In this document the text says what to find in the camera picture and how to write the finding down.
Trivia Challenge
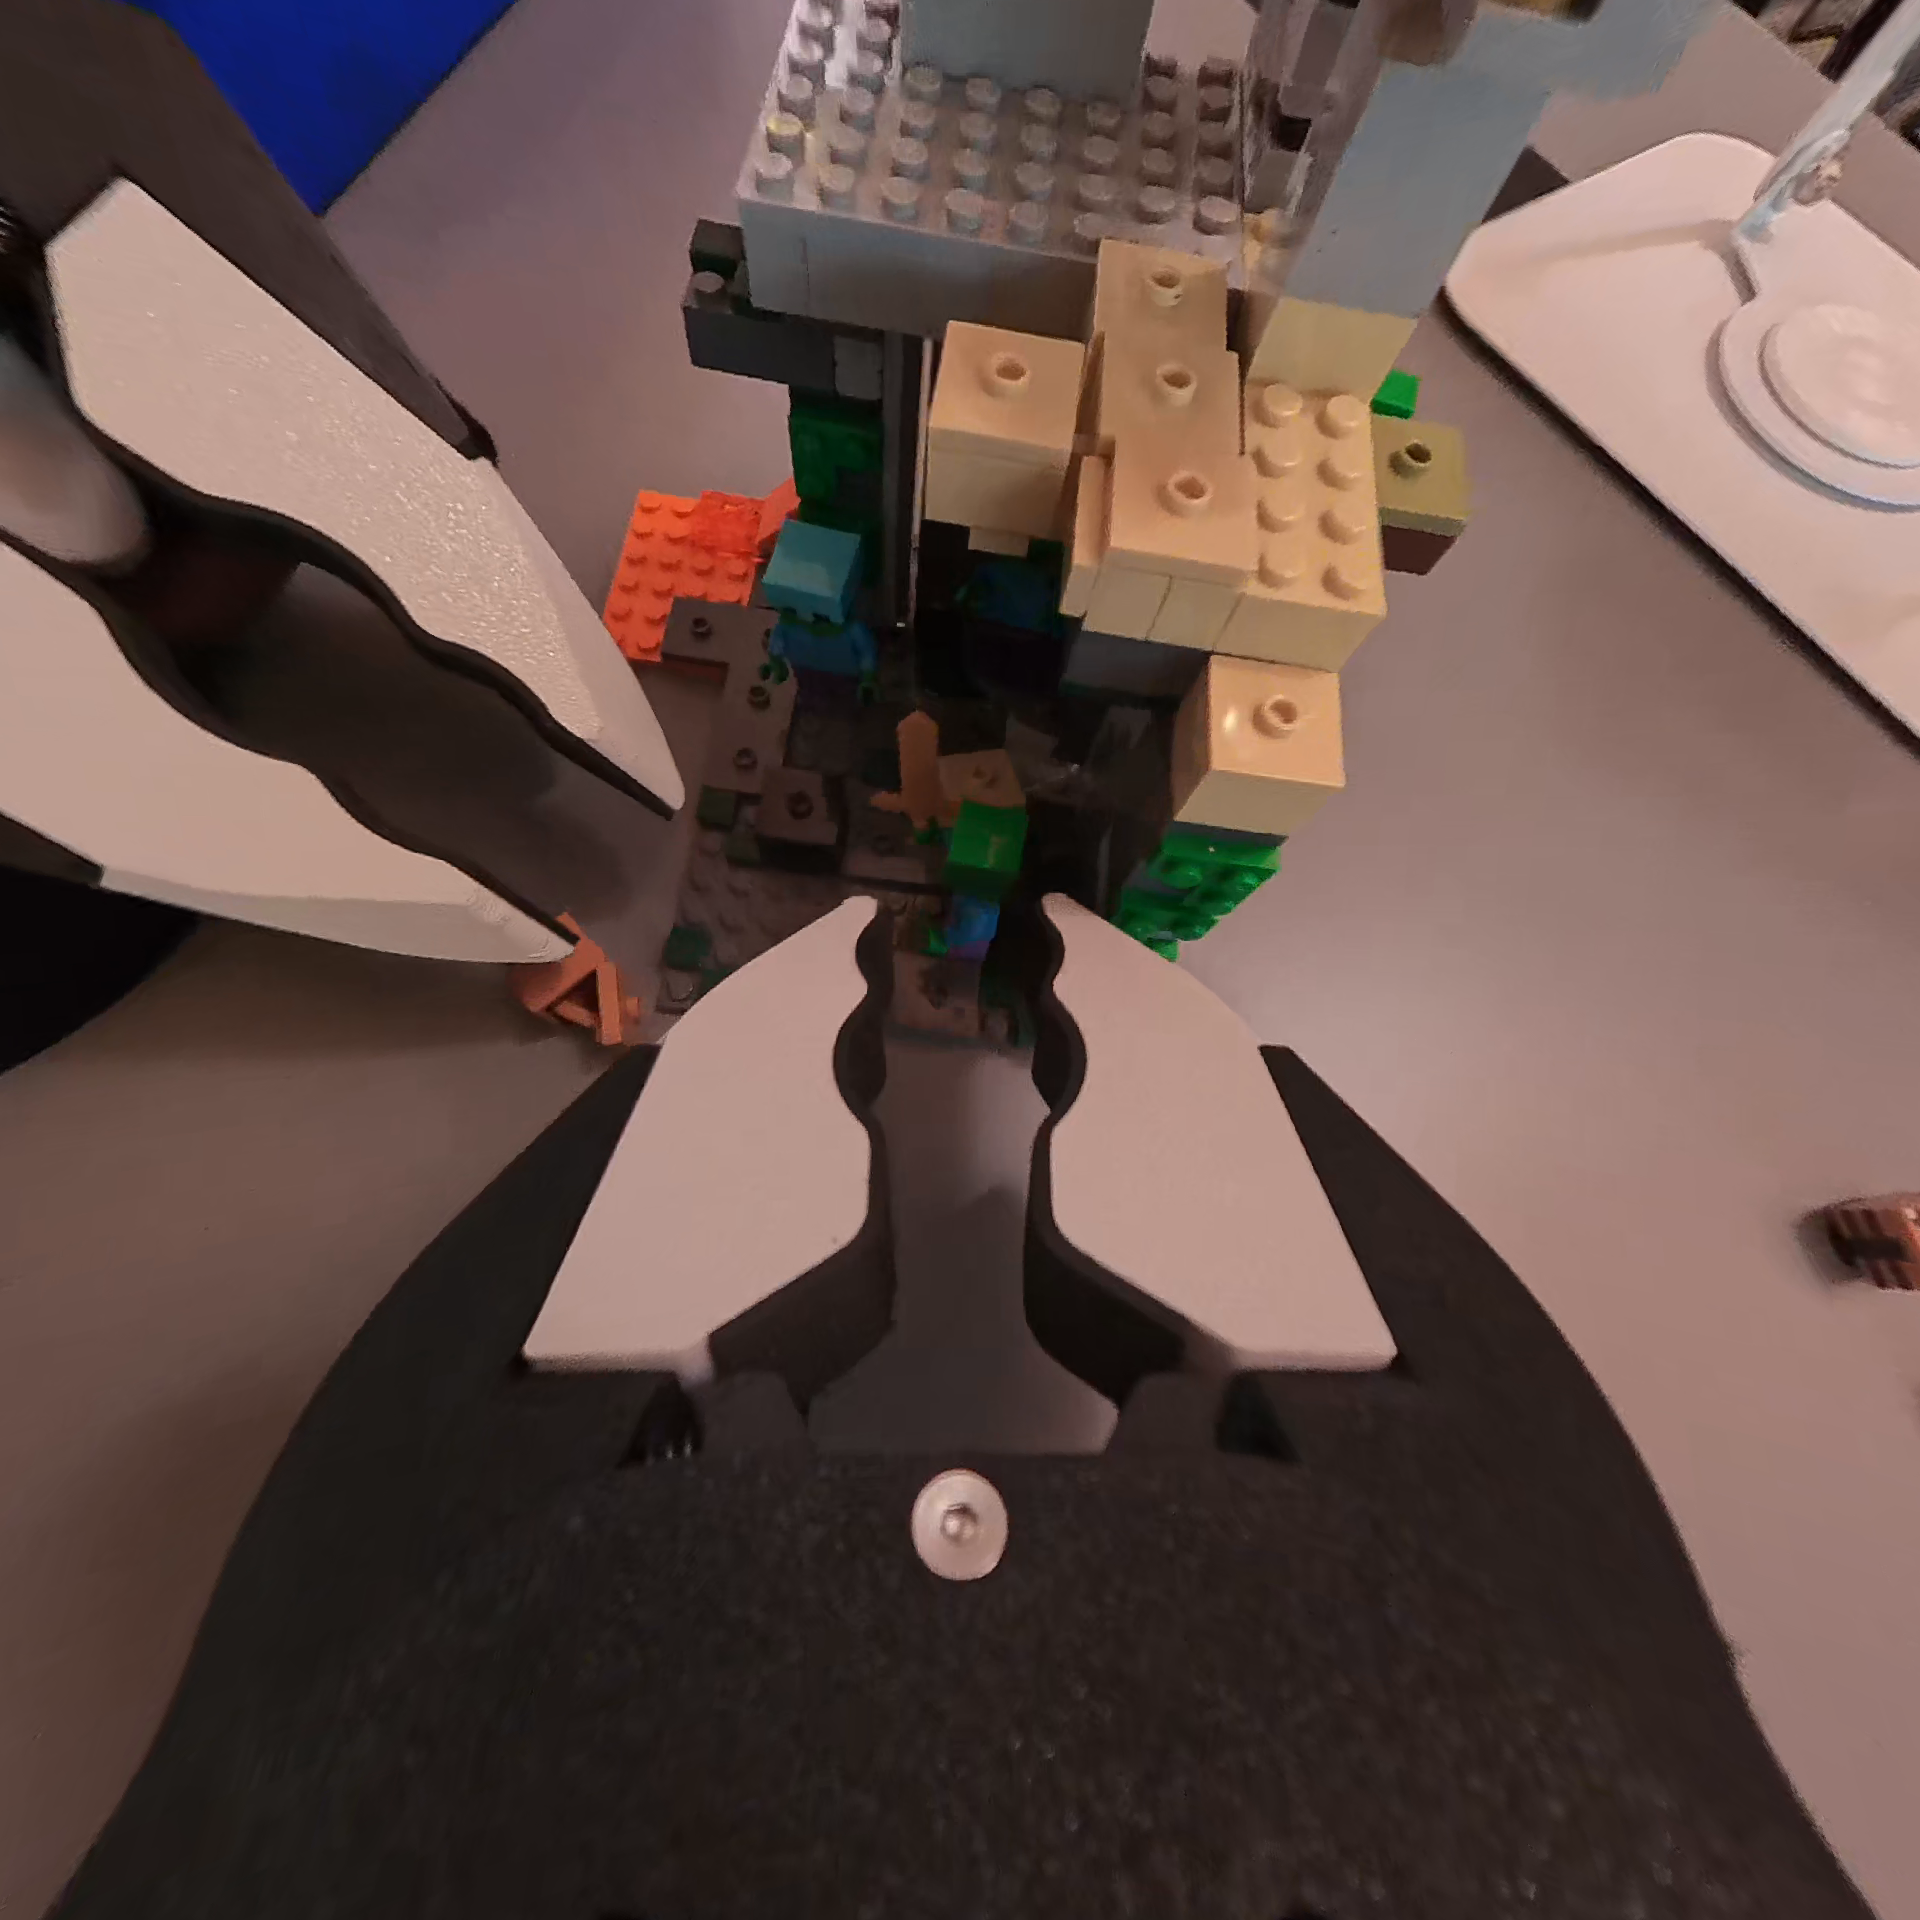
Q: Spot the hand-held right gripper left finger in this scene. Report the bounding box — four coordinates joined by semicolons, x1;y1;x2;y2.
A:
518;897;902;1425

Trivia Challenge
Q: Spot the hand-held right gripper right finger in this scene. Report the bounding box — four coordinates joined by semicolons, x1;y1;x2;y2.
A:
1025;892;1404;1444

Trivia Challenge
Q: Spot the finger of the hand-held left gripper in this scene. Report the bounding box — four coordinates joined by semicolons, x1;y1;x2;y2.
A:
42;174;688;824
0;529;585;964

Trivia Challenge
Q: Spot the blue storage bin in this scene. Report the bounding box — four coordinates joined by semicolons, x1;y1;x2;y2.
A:
128;0;518;215

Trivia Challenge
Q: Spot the brown toy chest piece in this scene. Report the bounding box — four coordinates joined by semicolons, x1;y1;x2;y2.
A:
509;913;650;1049

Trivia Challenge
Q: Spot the teal headed toy figure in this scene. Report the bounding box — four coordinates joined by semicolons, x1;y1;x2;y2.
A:
761;518;882;704

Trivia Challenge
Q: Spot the toy brick tower model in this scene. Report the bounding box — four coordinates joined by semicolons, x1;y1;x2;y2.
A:
652;0;1729;1052

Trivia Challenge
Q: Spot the grey desk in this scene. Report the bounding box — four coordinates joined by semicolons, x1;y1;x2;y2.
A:
0;0;1920;1920

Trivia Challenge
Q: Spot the orange toy brick plate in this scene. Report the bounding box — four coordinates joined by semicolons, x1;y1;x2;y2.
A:
604;481;800;672

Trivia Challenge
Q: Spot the brown toy cube block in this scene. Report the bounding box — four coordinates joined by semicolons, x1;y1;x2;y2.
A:
1825;1190;1920;1296

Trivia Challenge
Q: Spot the white stand base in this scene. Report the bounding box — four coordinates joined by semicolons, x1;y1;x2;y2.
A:
1440;0;1920;742

